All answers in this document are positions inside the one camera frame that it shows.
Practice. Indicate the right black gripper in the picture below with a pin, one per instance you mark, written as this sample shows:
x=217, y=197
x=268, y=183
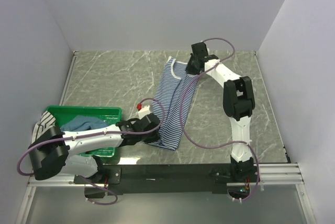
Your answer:
x=189, y=70

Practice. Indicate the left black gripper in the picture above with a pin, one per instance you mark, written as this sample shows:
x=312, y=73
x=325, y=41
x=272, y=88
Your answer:
x=155, y=137

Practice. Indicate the blue white striped tank top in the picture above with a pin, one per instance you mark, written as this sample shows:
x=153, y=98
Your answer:
x=173, y=99

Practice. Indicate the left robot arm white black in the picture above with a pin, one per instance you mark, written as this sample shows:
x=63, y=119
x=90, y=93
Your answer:
x=58, y=151

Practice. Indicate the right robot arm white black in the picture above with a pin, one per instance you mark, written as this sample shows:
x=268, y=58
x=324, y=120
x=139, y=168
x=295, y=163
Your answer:
x=238, y=104

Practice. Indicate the plain blue tank top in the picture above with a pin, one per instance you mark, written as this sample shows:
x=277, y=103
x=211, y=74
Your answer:
x=83, y=123

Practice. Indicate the black white striped tank top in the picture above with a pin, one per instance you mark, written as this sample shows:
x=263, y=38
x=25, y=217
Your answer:
x=46, y=121

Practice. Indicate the green plastic basket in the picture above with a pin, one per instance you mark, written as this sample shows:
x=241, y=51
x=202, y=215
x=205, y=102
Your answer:
x=64, y=114

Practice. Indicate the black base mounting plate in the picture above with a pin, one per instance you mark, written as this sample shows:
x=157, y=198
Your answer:
x=174, y=178

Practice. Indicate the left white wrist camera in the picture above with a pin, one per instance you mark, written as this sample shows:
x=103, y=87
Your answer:
x=143, y=110

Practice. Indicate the aluminium rail frame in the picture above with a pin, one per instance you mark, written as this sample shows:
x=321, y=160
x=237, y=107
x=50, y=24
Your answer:
x=270, y=174

